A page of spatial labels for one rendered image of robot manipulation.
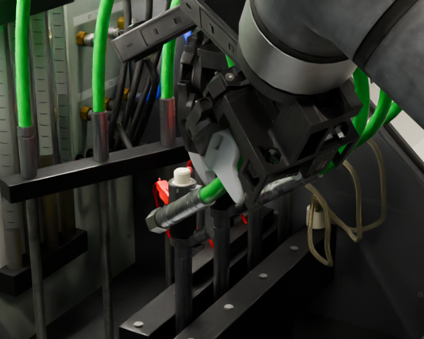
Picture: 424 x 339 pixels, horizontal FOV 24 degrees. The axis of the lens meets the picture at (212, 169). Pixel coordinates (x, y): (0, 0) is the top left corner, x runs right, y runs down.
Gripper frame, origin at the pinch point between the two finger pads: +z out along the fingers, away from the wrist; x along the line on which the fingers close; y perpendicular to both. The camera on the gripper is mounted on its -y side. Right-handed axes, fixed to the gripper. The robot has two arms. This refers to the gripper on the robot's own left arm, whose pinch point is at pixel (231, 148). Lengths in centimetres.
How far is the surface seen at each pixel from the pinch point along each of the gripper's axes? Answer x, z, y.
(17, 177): -12.7, 32.0, -16.8
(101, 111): -1.4, 29.8, -19.7
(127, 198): 4, 63, -20
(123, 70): 5.1, 37.7, -27.2
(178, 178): 0.3, 19.3, -5.6
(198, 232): 0.5, 22.3, -0.5
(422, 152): 47, 60, -8
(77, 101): 0, 44, -28
